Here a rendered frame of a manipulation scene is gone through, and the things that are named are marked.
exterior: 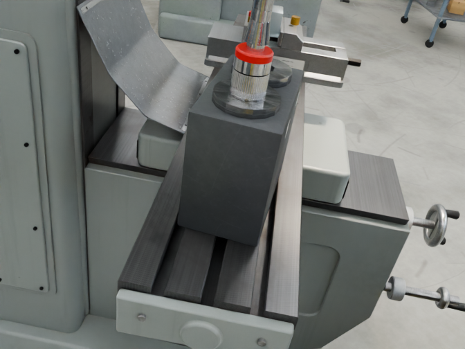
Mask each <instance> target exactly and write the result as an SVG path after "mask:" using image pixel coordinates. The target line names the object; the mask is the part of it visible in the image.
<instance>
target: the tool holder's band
mask: <svg viewBox="0 0 465 349"><path fill-rule="evenodd" d="M273 54H274V53H273V51H272V50H271V49H270V48H269V47H267V46H265V49H264V51H262V52H253V51H250V50H248V49H247V48H246V42H244V43H241V44H238V45H237V46H236V49H235V55H236V57H237V58H239V59H240V60H242V61H245V62H248V63H252V64H268V63H270V62H272V60H273Z"/></svg>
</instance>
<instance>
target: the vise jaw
mask: <svg viewBox="0 0 465 349"><path fill-rule="evenodd" d="M303 44H304V42H303V34H302V26H301V25H300V24H299V25H298V26H295V25H292V24H291V18H286V17H283V18H282V23H281V26H280V33H279V37H278V39H277V45H278V46H280V48H284V49H289V50H293V51H302V47H303Z"/></svg>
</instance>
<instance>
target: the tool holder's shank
mask: <svg viewBox="0 0 465 349"><path fill-rule="evenodd" d="M273 3H274V0H253V4H252V9H251V14H250V20H249V23H248V26H247V29H246V33H245V35H244V41H245V42H246V48H247V49H248V50H250V51H253V52H262V51H264V49H265V46H266V45H269V40H270V20H271V14H272V9H273Z"/></svg>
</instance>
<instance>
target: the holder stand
mask: <svg viewBox="0 0 465 349"><path fill-rule="evenodd" d="M234 58H235V55H234V54H233V55H231V56H230V57H229V59H228V60H227V62H226V63H225V64H224V65H223V67H222V68H221V70H220V71H219V72H218V74H217V75H216V76H215V77H214V79H213V80H212V82H211V83H210V84H209V85H208V87H207V88H206V90H205V91H204V92H203V93H202V94H201V96H200V97H199V99H198V100H197V101H196V102H195V104H194V105H193V106H192V108H191V109H190V111H189V112H188V123H187V131H186V138H185V152H184V159H183V172H182V180H181V194H180V201H179V214H178V222H177V223H178V225H179V226H183V227H186V228H189V229H193V230H196V231H200V232H204V233H208V234H211V235H215V236H218V237H221V238H226V239H228V240H232V241H236V242H240V243H243V244H247V245H250V246H253V247H256V246H257V245H258V242H259V239H260V235H261V233H262V229H263V227H264V223H265V220H266V216H267V213H268V210H269V207H270V205H271V200H272V198H273V194H274V191H275V187H276V185H277V180H278V178H279V175H280V172H281V169H282V164H283V161H284V156H285V152H286V147H287V144H288V141H289V136H290V132H291V127H292V124H293V119H294V116H295V110H296V107H297V103H298V98H299V95H300V90H301V86H302V81H303V78H304V71H303V70H299V69H294V68H291V67H289V66H288V65H287V64H285V63H283V62H281V61H280V60H277V59H274V58H273V61H272V65H271V71H270V75H269V79H268V86H267V90H266V96H265V98H264V99H263V100H260V101H255V102H249V101H245V100H240V99H238V98H236V97H234V96H233V95H232V94H231V93H230V82H231V77H232V72H233V63H234Z"/></svg>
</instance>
